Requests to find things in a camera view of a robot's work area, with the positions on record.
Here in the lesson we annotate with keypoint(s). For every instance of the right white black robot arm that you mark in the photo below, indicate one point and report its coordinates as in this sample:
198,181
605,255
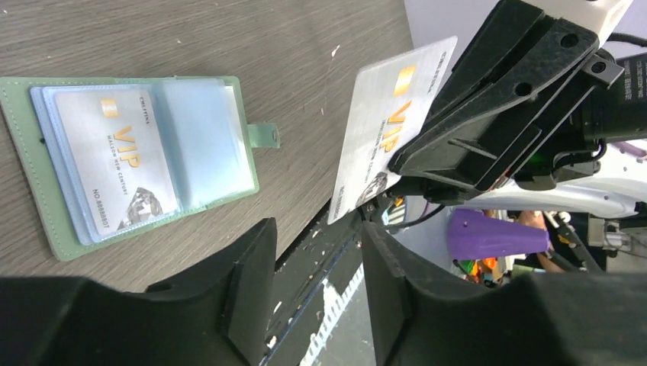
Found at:
617,190

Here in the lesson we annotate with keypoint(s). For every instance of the mint green card holder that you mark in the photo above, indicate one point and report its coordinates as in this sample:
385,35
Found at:
207,140

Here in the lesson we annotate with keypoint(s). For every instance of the aluminium frame rail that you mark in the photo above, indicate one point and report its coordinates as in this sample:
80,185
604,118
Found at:
344,335

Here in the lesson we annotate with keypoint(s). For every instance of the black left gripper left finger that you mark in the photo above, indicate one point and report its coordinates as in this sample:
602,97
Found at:
213,313

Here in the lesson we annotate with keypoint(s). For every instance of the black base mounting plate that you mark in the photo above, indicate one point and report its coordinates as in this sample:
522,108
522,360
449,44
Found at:
296,296

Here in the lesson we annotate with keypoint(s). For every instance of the purple cone object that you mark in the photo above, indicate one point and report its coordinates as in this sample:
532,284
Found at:
473,236

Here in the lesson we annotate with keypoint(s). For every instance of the silver VIP card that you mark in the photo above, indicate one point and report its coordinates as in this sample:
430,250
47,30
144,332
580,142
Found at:
119,165
390,102

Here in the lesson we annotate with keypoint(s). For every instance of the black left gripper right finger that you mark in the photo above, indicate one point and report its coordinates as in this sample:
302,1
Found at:
423,315

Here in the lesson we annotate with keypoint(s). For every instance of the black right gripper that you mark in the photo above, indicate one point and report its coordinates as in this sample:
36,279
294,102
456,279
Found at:
522,103

